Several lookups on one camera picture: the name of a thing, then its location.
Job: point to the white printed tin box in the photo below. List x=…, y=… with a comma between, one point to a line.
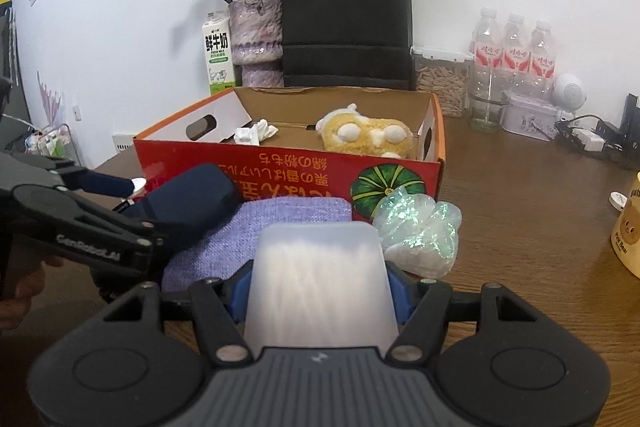
x=530, y=117

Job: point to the empty glass cup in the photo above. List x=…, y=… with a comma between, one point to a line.
x=490, y=102

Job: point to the white crumpled tissue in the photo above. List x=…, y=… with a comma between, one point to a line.
x=255, y=132

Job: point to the white translucent plastic box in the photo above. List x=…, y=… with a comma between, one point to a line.
x=320, y=287

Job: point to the white charger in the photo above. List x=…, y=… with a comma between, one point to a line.
x=589, y=139

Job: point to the white round speaker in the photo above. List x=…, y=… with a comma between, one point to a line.
x=569, y=93

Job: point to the purple knitted cloth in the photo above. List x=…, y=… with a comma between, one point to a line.
x=290, y=219

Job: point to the wooden desk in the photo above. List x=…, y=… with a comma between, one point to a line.
x=525, y=217

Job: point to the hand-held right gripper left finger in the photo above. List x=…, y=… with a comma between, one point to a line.
x=239, y=293

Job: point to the dark board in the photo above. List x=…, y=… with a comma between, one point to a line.
x=6, y=42

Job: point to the small white round cap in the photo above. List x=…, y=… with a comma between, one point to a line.
x=616, y=201

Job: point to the yellow bear mug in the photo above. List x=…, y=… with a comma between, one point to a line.
x=629, y=237

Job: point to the white green milk carton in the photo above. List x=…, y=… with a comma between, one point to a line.
x=218, y=57

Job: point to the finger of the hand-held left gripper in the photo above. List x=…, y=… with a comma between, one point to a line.
x=100, y=183
x=130, y=227

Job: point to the person's left hand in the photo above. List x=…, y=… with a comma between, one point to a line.
x=20, y=314

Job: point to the dark blue case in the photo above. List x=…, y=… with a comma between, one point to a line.
x=200, y=197

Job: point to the metal trolley rack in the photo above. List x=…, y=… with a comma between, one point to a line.
x=52, y=144

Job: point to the black paper bag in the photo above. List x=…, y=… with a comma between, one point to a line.
x=345, y=17

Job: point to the yellow plush toy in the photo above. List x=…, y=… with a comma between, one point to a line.
x=370, y=134

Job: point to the purple wall sticker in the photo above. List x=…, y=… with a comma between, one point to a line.
x=50, y=99

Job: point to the iridescent plastic bag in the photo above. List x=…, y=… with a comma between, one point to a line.
x=415, y=234

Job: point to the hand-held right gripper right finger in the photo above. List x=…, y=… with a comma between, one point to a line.
x=401, y=291

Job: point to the white wall outlet panel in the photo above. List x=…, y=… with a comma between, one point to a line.
x=122, y=143

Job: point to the clear snack container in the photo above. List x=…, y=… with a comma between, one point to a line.
x=442, y=82

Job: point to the purple glass vase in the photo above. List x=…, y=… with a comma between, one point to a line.
x=256, y=37

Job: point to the white wall socket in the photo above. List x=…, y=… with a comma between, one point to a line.
x=76, y=112

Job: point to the black stand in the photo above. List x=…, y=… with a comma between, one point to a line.
x=632, y=117

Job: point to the red cardboard box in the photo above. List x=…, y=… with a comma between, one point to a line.
x=300, y=167

